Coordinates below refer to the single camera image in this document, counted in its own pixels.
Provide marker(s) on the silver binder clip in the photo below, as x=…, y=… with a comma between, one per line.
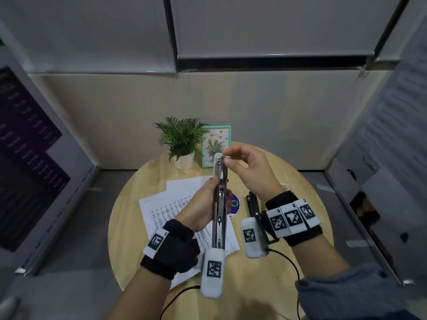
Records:
x=364, y=70

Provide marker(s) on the printed paper sheet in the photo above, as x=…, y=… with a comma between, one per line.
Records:
x=163, y=209
x=185, y=276
x=186, y=186

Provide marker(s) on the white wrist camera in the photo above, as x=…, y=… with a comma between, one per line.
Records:
x=213, y=273
x=253, y=238

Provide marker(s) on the black stapler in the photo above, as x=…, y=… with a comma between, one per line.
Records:
x=253, y=203

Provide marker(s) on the black left wristband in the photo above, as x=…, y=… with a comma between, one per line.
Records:
x=175, y=251

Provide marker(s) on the dark poster display board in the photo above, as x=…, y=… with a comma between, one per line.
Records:
x=33, y=156

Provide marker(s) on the white right marker tag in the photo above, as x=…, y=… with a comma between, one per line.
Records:
x=308, y=211
x=293, y=217
x=278, y=223

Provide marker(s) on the silver stapler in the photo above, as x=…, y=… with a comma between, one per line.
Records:
x=219, y=226

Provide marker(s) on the person's right thumb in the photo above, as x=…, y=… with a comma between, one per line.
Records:
x=237, y=163

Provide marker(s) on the white left marker tag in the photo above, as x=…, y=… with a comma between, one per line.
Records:
x=155, y=243

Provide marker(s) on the small white object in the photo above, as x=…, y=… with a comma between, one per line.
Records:
x=285, y=186

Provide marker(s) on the person's left thumb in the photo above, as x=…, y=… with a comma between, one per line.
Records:
x=210, y=189

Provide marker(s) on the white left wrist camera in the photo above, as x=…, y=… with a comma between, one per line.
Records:
x=213, y=273

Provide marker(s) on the white marker tag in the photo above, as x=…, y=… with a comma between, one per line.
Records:
x=278, y=223
x=155, y=243
x=308, y=211
x=293, y=217

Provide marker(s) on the white board foot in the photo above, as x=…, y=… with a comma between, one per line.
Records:
x=356, y=243
x=325, y=187

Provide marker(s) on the person's left hand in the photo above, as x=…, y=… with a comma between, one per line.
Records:
x=195, y=213

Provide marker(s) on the person's left forearm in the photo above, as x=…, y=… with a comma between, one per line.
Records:
x=146, y=296

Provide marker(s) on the black wristband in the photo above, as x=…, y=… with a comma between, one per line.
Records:
x=300, y=234
x=175, y=251

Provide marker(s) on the round blue sticker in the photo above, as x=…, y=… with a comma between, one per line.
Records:
x=235, y=203

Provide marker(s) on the wide white roller blind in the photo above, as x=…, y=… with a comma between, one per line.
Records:
x=267, y=26

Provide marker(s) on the person's right hand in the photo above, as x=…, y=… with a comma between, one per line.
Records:
x=257, y=176

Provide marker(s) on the green potted plant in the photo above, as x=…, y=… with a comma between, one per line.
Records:
x=182, y=136

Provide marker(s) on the person's right forearm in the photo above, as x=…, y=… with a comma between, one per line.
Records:
x=320, y=259

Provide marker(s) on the grey sleeve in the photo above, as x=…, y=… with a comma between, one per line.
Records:
x=353, y=293

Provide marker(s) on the teal picture frame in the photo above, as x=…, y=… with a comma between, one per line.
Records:
x=213, y=146

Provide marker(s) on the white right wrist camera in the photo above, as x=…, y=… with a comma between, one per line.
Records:
x=253, y=238

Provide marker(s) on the black right wristband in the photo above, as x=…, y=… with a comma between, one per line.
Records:
x=300, y=234

